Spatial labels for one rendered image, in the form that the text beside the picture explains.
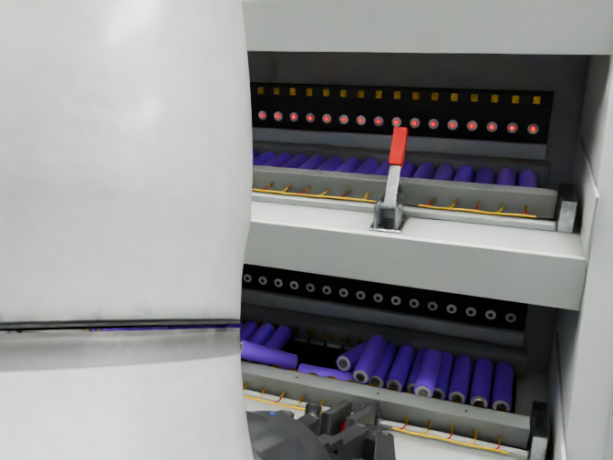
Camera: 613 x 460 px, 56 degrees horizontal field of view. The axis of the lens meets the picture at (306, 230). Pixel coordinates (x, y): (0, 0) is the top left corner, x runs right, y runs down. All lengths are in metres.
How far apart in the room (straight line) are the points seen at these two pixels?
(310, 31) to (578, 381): 0.36
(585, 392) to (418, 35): 0.31
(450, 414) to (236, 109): 0.45
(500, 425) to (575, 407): 0.08
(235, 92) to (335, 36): 0.39
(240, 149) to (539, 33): 0.39
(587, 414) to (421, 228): 0.19
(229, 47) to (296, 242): 0.38
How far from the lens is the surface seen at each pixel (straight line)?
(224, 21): 0.16
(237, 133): 0.15
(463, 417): 0.57
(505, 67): 0.71
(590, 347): 0.50
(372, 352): 0.62
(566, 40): 0.52
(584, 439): 0.52
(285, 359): 0.63
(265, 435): 0.24
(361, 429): 0.42
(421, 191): 0.56
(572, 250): 0.50
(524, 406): 0.63
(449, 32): 0.52
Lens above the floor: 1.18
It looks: 3 degrees down
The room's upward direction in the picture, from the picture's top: 6 degrees clockwise
